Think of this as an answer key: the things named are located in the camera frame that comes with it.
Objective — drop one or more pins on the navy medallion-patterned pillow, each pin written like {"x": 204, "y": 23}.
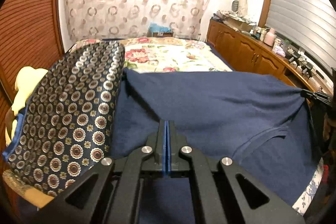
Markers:
{"x": 78, "y": 98}

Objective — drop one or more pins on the yellow plush toy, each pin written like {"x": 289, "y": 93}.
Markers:
{"x": 26, "y": 82}

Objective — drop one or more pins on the blue bag in wooden box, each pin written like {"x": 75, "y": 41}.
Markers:
{"x": 158, "y": 28}

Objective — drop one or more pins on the purple tissue pack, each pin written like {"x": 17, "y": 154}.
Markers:
{"x": 279, "y": 50}

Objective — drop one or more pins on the wooden louvered wardrobe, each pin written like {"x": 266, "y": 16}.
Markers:
{"x": 31, "y": 16}

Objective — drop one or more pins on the navy blue printed t-shirt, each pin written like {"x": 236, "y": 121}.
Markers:
{"x": 210, "y": 98}

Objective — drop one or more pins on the wooden sideboard cabinet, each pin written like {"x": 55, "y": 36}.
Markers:
{"x": 244, "y": 53}

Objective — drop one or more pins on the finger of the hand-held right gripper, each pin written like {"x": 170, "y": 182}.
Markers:
{"x": 316, "y": 96}

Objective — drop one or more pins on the grey window blind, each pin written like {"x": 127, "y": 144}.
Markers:
{"x": 296, "y": 3}

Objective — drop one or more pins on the navy bed sheet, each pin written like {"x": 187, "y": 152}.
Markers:
{"x": 220, "y": 56}

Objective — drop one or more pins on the cardboard box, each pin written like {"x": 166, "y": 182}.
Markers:
{"x": 241, "y": 24}

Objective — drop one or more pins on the cluster of small cosmetic bottles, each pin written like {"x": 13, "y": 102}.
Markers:
{"x": 257, "y": 33}

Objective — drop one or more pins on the blue floral bedsheet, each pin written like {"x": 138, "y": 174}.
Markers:
{"x": 309, "y": 192}

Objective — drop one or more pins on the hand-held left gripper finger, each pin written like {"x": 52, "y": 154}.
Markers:
{"x": 169, "y": 146}
{"x": 164, "y": 146}

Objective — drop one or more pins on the small round desk fan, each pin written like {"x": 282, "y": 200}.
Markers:
{"x": 235, "y": 6}

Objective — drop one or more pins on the floral blanket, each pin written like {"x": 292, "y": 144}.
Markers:
{"x": 162, "y": 56}

